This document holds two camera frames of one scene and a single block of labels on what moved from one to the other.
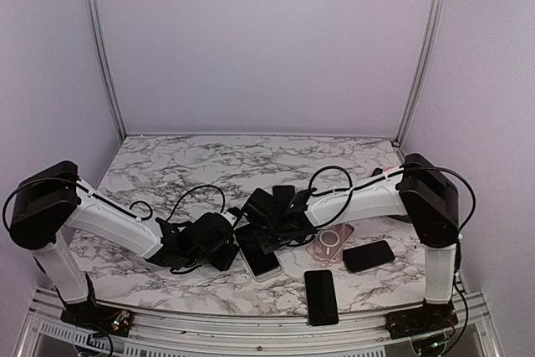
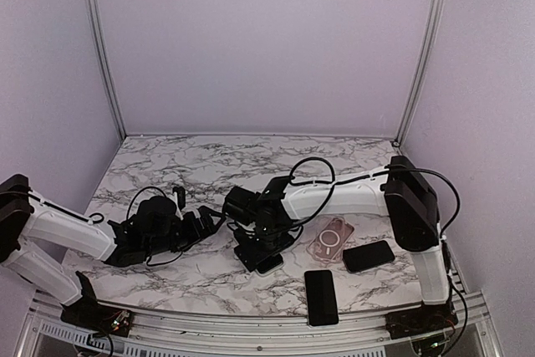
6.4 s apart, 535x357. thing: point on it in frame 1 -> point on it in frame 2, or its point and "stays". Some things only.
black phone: (321, 296) stays
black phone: (368, 255) stays
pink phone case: (327, 243) stays
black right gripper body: (274, 240) -> (265, 246)
